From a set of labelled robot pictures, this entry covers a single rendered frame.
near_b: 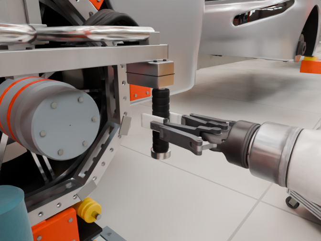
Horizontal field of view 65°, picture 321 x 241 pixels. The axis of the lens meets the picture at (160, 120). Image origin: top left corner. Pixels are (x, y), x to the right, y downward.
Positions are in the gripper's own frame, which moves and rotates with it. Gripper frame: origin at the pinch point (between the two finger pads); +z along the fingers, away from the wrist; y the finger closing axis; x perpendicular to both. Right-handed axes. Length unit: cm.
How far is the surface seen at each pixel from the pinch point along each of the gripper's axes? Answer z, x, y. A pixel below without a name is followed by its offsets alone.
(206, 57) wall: 399, -51, 678
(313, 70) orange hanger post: 35, -27, 344
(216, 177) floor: 43, -83, 113
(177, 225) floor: 35, -83, 54
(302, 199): -14, -70, 104
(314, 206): -21, -69, 100
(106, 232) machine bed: 52, -75, 20
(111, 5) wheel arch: 36.0, 25.6, 17.6
